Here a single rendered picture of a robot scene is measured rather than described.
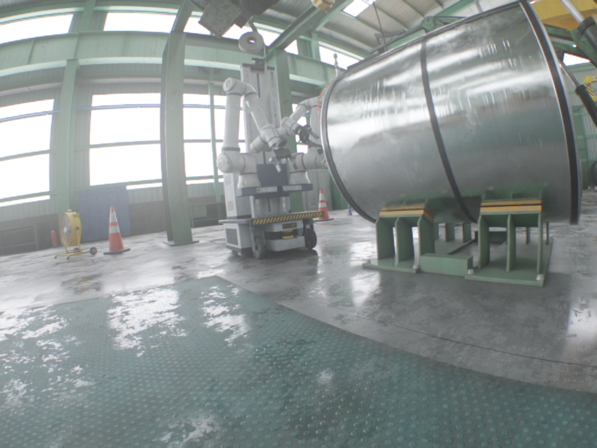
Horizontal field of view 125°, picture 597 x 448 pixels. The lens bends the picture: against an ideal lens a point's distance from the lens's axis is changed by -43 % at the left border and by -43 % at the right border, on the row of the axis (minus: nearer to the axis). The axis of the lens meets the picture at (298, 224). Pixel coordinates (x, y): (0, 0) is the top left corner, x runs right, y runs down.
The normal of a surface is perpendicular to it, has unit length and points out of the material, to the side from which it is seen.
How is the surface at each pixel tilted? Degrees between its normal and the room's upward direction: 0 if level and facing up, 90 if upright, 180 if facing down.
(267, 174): 90
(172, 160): 90
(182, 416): 0
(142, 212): 90
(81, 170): 90
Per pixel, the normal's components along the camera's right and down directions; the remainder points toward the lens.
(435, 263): -0.81, 0.12
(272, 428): -0.10, -0.99
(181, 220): 0.57, 0.00
